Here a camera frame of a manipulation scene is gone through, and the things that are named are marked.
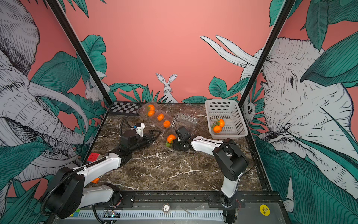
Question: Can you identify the orange with leaf centre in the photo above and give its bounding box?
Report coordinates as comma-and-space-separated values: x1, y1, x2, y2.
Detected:
167, 134, 177, 144

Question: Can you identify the right black frame post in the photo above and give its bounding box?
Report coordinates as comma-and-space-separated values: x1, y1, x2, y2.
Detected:
239, 0, 295, 107

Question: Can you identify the black frame post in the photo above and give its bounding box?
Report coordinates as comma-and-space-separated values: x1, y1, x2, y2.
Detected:
46, 0, 112, 105
239, 0, 295, 107

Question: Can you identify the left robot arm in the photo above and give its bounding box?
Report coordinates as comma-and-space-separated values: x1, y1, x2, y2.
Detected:
40, 129, 161, 218

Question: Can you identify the left black frame post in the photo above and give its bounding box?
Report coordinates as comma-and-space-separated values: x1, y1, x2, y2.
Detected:
46, 0, 112, 105

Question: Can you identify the yellow round sticker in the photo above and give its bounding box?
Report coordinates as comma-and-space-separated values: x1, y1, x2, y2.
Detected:
260, 204, 270, 216

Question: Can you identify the small orange block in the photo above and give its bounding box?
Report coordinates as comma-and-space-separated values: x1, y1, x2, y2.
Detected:
92, 178, 100, 184

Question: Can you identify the black front rail frame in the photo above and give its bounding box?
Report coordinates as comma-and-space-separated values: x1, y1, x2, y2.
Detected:
46, 190, 291, 224

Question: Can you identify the clear clamshell container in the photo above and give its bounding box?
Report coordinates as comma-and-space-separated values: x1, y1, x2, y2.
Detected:
163, 128, 178, 149
171, 113, 199, 134
138, 101, 162, 119
149, 110, 173, 131

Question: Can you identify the white slotted cable duct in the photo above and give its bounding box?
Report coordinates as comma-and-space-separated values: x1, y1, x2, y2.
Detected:
67, 209, 224, 221

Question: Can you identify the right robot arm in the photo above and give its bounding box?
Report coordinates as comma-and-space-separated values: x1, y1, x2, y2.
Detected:
167, 126, 249, 207

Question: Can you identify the rubik cube on table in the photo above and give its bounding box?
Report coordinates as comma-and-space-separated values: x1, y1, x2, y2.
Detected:
86, 153, 102, 163

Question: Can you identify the white perforated plastic basket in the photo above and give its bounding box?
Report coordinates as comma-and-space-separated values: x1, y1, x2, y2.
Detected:
205, 99, 249, 140

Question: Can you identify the black white checkerboard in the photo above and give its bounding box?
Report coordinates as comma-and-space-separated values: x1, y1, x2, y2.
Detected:
109, 101, 142, 116

